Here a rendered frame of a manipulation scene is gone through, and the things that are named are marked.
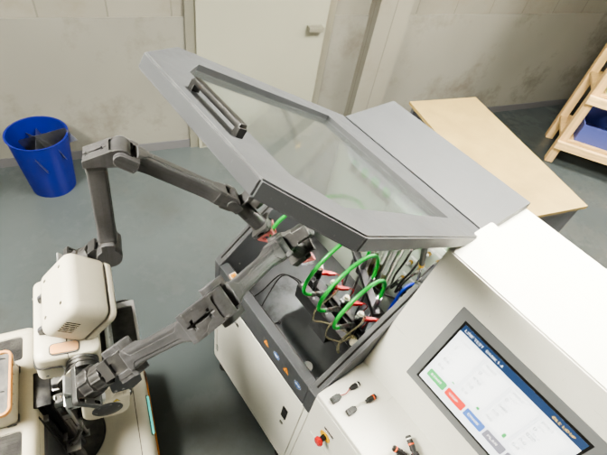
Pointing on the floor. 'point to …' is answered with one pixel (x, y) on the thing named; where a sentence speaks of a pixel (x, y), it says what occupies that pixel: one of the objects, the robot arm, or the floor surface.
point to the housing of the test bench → (479, 194)
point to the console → (474, 265)
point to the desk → (500, 155)
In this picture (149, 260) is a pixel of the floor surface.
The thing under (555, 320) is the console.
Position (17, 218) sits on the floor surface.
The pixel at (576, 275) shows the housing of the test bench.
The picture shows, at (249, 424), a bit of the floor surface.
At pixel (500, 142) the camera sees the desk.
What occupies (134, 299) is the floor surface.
